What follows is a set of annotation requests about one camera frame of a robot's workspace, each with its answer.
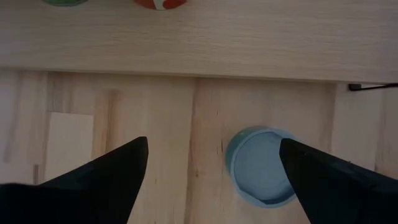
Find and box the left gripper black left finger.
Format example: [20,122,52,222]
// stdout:
[0,136,149,224]

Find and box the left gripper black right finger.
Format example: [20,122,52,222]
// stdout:
[279,139,398,224]

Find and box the teal tuna fish can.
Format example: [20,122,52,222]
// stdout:
[225,126,299,208]

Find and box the green labelled tin can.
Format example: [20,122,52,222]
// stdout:
[42,0,90,7]

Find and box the diced tomatoes tin can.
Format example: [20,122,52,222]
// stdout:
[132,0,188,11]

